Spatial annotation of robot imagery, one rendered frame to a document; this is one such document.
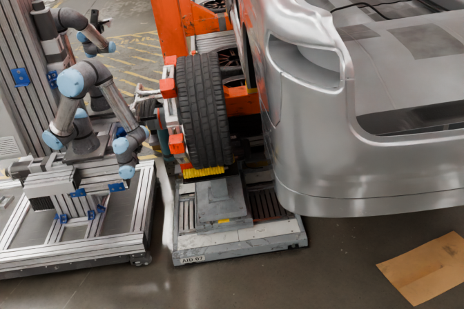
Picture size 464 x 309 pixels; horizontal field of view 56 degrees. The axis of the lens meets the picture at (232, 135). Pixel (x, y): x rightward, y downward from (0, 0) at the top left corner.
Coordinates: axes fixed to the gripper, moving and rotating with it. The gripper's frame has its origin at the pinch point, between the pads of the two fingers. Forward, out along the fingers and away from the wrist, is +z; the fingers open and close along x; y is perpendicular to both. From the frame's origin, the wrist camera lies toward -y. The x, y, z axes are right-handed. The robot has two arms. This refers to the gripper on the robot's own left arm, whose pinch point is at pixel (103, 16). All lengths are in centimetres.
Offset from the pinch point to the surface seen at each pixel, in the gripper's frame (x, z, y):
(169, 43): 58, -31, 3
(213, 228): 100, -94, 98
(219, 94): 104, -93, 4
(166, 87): 78, -97, 0
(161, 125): 69, -85, 31
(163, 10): 56, -31, -18
